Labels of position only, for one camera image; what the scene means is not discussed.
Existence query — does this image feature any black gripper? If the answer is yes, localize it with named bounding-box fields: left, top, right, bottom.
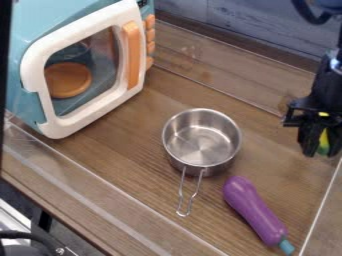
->
left=282, top=96, right=342, bottom=157

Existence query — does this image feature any yellow toy banana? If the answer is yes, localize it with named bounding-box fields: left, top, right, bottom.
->
left=315, top=111, right=333, bottom=158

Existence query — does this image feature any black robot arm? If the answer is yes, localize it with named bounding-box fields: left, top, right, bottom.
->
left=282, top=23, right=342, bottom=157

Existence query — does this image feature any purple toy eggplant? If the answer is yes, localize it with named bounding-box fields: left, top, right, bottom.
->
left=223, top=176, right=295, bottom=256

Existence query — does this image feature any orange microwave turntable plate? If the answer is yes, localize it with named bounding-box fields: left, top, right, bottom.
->
left=44, top=62, right=92, bottom=99

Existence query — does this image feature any blue toy microwave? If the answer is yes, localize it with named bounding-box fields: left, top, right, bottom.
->
left=5, top=0, right=155, bottom=139

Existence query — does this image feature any silver pot with wire handle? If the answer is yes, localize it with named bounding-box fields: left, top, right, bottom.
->
left=162, top=108, right=242, bottom=217

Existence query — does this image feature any black cable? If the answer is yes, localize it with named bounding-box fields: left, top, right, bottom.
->
left=0, top=229, right=59, bottom=256

